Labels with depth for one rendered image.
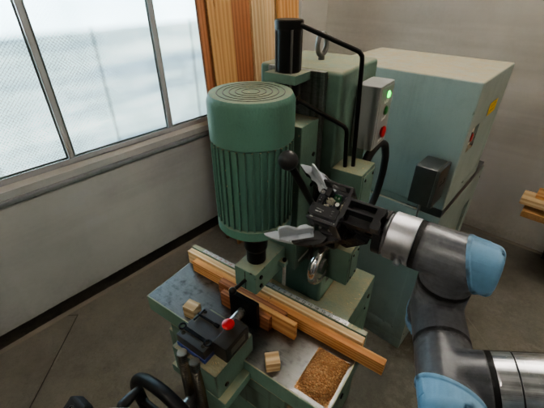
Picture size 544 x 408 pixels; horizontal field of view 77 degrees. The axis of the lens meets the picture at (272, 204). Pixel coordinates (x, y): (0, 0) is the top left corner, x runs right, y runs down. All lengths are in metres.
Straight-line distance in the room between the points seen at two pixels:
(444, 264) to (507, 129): 2.41
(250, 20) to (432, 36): 1.30
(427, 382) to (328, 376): 0.41
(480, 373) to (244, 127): 0.49
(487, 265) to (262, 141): 0.40
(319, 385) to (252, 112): 0.61
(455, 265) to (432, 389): 0.16
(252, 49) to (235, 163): 1.85
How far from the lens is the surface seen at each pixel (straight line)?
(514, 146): 2.92
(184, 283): 1.12
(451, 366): 0.51
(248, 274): 0.88
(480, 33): 2.84
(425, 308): 0.57
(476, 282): 0.53
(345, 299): 1.20
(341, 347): 0.94
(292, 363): 0.92
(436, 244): 0.52
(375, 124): 0.89
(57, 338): 2.39
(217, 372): 0.85
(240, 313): 0.94
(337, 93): 0.81
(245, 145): 0.64
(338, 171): 0.85
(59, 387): 2.19
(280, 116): 0.64
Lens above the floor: 1.68
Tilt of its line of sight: 33 degrees down
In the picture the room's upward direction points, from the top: straight up
